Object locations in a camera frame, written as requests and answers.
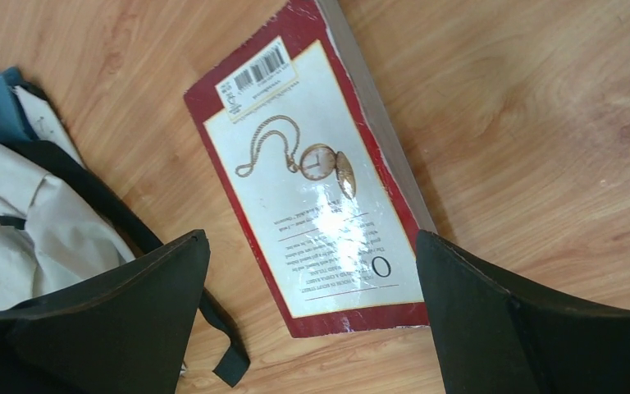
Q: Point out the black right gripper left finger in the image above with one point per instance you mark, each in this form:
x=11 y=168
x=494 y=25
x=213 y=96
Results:
x=122 y=331

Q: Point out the beige canvas backpack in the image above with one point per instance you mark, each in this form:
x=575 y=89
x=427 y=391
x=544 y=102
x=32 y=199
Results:
x=60 y=225

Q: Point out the red and white book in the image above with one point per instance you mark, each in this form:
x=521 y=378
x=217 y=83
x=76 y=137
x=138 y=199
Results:
x=315 y=173

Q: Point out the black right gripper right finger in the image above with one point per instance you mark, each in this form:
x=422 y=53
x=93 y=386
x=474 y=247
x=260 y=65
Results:
x=498 y=332

